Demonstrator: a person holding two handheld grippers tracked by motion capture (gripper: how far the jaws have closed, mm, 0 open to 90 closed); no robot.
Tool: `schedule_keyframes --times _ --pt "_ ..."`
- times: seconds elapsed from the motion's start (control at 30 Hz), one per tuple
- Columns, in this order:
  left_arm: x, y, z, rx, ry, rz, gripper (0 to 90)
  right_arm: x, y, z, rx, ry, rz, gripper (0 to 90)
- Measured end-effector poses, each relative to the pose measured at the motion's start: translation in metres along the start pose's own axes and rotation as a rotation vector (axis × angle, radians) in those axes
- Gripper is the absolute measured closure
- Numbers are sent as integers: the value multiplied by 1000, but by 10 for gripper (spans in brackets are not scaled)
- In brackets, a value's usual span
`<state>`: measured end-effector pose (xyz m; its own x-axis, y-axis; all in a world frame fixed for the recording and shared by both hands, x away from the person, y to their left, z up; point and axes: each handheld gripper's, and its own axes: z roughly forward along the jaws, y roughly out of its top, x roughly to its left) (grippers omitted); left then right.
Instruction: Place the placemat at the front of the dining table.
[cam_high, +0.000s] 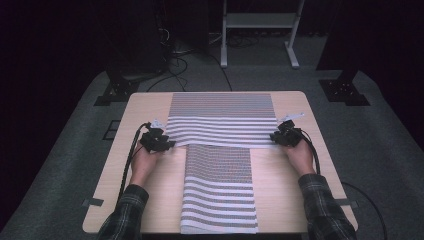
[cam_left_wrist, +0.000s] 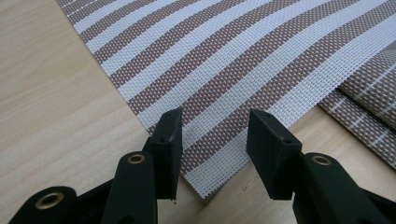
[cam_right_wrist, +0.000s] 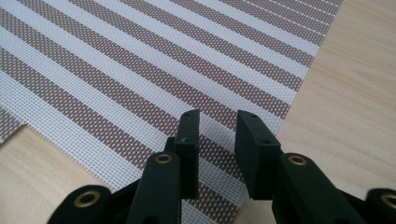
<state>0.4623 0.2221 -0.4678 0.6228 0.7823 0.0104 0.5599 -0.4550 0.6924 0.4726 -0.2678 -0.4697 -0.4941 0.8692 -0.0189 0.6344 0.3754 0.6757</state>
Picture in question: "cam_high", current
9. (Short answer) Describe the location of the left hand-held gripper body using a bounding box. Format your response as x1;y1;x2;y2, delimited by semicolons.
139;118;174;154

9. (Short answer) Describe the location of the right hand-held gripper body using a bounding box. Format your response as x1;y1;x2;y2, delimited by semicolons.
275;112;306;148

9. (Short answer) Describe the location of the striped grey white towel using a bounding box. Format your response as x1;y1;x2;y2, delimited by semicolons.
165;92;280;150

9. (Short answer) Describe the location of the stack of striped cloths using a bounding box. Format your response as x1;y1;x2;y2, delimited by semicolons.
179;144;260;235

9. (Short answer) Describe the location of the person's left hand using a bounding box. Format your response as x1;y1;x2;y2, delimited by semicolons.
128;141;162;188

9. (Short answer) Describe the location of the person's right hand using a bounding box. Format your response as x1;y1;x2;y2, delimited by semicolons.
282;138;317;177

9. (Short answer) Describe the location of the black stand base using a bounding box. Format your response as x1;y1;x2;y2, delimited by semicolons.
318;68;371;107
93;70;142;107

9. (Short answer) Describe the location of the grey tape strip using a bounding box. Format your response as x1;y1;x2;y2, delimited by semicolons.
81;197;105;208
335;198;360;210

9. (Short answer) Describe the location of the white metal stand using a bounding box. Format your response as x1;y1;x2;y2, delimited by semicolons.
220;0;306;70

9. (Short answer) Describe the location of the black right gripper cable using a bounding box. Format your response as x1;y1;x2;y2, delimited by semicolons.
297;127;322;176

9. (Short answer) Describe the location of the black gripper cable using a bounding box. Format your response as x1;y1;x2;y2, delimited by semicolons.
116;121;152;205
297;127;322;176

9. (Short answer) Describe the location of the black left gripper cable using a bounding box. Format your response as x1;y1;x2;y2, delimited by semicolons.
116;121;152;205

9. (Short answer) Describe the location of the dark floor hatch frame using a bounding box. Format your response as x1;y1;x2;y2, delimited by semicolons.
102;119;122;141

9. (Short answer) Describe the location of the tangle of black floor cables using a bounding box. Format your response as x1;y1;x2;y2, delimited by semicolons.
145;28;190;93

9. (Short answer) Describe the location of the long black floor cable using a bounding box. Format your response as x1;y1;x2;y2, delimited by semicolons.
205;52;234;92

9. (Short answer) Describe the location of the black cable on floor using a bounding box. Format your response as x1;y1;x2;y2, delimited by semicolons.
341;181;390;240

